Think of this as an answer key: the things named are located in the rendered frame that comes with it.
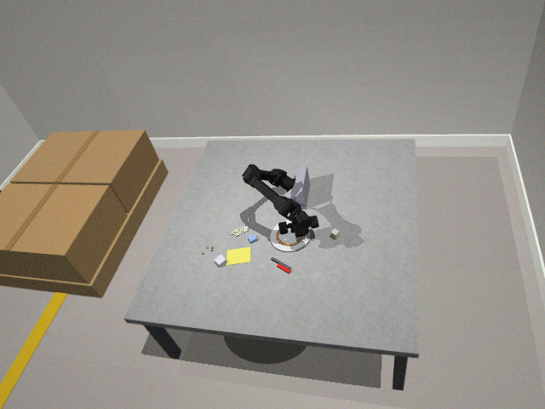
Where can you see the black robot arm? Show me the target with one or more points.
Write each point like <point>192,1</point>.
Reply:
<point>253,176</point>

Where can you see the yellow flat rectangular sheet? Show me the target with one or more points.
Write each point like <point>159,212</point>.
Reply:
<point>238,256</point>

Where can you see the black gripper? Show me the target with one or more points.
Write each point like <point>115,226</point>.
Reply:
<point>283,227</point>

